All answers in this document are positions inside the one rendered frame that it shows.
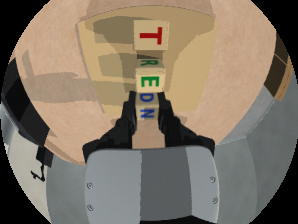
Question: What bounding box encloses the beige letter block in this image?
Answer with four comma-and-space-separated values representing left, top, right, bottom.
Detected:
134, 59, 166, 93
132, 20, 169, 51
135, 92, 159, 120

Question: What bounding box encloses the tan flat mat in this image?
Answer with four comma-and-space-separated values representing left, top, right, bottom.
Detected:
78, 6, 217, 116

